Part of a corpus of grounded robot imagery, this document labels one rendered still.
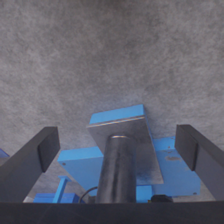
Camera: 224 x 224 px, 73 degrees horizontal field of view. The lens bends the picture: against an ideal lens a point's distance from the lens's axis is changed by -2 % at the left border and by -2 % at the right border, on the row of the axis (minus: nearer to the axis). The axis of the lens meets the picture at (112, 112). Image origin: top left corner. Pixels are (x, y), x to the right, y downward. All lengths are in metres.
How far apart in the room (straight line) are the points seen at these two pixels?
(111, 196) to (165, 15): 0.88
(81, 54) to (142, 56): 0.34
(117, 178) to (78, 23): 0.81
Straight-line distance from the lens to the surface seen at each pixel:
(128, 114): 1.02
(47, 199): 2.79
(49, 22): 0.97
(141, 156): 1.25
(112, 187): 0.85
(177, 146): 0.17
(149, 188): 1.73
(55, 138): 0.16
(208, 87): 1.09
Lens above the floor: 0.85
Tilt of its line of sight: 49 degrees down
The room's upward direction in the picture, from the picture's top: 170 degrees counter-clockwise
